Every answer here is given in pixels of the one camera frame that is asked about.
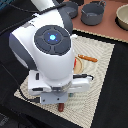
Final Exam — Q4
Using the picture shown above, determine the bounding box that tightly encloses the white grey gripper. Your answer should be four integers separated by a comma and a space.
28, 70, 94, 104

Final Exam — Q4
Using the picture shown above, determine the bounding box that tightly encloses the brown toy sausage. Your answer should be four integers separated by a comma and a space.
58, 103, 64, 112

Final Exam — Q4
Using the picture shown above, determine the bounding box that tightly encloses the small grey frying pan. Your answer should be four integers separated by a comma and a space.
64, 1, 78, 18

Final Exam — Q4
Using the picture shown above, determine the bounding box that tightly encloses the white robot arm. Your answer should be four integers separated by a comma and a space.
9, 0, 93, 104

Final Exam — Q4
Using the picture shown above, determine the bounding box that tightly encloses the round beige plate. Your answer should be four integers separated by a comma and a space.
74, 57, 83, 74

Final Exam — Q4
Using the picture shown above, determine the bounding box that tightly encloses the white woven placemat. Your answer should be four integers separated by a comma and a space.
13, 30, 115, 128

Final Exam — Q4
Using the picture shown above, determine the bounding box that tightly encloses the grey cooking pot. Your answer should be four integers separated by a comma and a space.
81, 0, 106, 26

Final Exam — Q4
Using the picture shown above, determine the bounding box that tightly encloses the brown toy stove board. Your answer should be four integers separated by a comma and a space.
72, 0, 128, 43

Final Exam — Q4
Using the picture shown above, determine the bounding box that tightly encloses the beige bowl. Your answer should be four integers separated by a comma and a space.
116, 4, 128, 30

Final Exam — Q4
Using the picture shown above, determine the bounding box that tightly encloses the knife with orange handle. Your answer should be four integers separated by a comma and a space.
78, 54, 98, 62

